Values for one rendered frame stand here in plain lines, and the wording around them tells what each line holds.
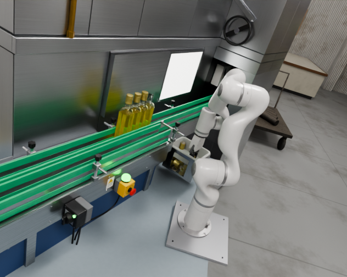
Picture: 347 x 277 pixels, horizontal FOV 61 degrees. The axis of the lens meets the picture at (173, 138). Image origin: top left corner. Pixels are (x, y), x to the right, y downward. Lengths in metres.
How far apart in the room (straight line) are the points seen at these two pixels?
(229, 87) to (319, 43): 9.80
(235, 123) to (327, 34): 9.79
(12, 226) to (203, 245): 0.88
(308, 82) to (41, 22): 7.96
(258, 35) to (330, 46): 8.83
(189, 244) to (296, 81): 7.42
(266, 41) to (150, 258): 1.64
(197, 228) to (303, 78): 7.37
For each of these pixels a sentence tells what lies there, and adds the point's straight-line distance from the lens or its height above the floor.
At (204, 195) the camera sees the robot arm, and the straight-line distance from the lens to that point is 1.43.
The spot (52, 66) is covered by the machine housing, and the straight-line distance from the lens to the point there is 1.31.
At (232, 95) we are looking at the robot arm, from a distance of 1.22.
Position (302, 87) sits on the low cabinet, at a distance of 8.72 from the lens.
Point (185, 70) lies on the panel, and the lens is 2.08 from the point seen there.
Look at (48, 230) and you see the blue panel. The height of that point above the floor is 0.87.
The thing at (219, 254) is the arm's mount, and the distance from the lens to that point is 1.59.
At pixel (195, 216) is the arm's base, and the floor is 0.88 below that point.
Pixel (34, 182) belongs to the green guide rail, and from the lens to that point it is 1.24.
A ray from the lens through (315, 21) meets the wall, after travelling 10.82.
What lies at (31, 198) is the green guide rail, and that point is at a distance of 1.16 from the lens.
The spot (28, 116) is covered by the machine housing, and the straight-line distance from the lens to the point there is 1.34.
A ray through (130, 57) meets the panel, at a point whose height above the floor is 1.47.
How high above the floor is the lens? 1.88
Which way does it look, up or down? 28 degrees down
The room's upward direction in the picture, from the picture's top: 17 degrees clockwise
